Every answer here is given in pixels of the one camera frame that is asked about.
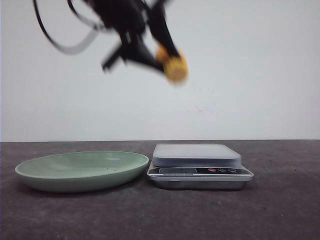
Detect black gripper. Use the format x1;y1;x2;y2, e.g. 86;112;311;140
90;0;180;73

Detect yellow corn cob piece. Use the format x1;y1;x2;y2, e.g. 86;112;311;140
155;44;188;86

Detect silver digital kitchen scale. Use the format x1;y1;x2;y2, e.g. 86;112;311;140
147;143;254;190

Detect green oval plate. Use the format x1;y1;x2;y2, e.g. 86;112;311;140
14;150;149;193

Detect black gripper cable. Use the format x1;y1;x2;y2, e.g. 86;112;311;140
32;0;106;56

